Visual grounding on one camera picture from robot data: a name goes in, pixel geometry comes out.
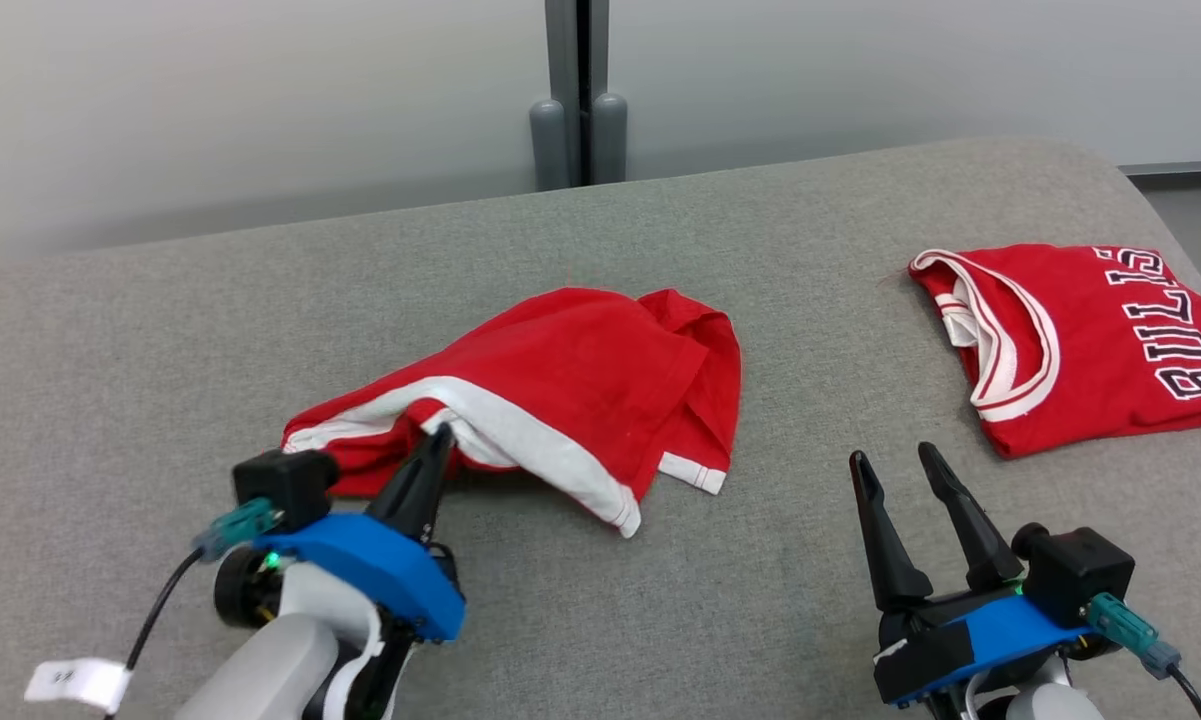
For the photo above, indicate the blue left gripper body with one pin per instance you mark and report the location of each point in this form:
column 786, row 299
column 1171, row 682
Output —
column 380, row 570

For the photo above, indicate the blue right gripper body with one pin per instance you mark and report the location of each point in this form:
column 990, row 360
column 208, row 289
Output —
column 970, row 640

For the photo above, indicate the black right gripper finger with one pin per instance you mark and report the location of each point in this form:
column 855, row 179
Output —
column 970, row 520
column 885, row 540

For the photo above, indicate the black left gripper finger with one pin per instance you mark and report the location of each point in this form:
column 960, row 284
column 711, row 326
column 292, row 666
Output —
column 400, row 495
column 438, row 480

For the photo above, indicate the red white-trimmed shirt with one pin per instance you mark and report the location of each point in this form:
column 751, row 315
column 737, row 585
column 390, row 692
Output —
column 580, row 380

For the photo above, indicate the red Bulls 23 jersey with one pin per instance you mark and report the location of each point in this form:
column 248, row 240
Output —
column 1090, row 360

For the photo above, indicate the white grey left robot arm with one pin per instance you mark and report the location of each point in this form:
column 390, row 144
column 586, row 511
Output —
column 280, row 660

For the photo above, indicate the grey cylinder bumper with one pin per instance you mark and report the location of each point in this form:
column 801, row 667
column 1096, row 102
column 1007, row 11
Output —
column 610, row 145
column 549, row 150

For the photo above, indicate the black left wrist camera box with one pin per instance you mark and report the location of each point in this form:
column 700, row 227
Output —
column 285, row 485

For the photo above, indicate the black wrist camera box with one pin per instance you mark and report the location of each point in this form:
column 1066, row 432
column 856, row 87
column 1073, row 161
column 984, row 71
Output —
column 1080, row 575
column 285, row 485

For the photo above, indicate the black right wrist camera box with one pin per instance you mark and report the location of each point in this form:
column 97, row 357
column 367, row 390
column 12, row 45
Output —
column 1080, row 575

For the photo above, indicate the teal left camera connector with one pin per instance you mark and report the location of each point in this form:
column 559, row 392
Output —
column 240, row 525

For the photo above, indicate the teal camera connector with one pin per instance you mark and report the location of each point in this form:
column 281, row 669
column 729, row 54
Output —
column 240, row 525
column 1130, row 630

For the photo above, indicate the teal right camera connector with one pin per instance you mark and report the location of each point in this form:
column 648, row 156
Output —
column 1130, row 630

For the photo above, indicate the grey metal wall post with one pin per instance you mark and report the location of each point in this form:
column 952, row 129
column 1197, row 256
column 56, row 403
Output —
column 577, row 80

